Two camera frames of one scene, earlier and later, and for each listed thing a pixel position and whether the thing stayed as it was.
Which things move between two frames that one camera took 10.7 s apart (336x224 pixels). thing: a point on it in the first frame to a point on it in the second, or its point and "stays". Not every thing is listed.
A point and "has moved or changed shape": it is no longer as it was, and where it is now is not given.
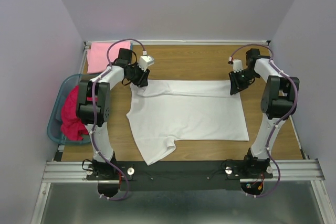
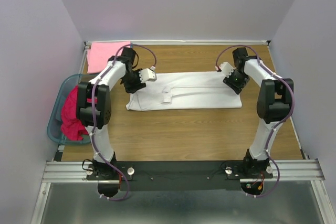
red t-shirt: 72,128 stays
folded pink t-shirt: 97,54 stays
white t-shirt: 161,112 has moved or changed shape
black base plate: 178,175 stays
